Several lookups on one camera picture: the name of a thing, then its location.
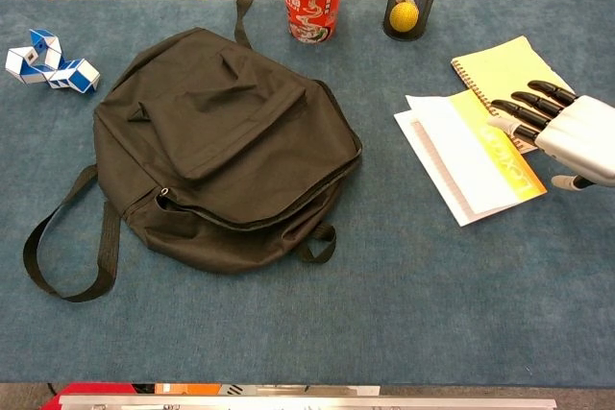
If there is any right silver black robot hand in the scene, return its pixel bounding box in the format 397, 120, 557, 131
487, 79, 615, 190

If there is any white yellow booklet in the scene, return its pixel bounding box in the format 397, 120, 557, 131
393, 88, 549, 228

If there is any black fabric backpack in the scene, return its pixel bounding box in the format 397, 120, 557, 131
22, 0, 364, 304

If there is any kraft spiral notebook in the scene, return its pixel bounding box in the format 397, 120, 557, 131
450, 35, 578, 155

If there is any yellow ball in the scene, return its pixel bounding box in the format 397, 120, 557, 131
388, 1, 420, 32

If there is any blue felt table mat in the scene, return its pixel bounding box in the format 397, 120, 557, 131
0, 0, 615, 387

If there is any orange box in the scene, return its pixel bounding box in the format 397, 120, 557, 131
154, 383, 222, 396

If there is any blue white snake puzzle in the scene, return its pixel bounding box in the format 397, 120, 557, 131
4, 28, 101, 95

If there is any red box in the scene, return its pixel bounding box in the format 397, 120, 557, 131
40, 382, 155, 410

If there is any aluminium profile rail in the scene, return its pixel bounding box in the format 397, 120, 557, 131
58, 394, 557, 410

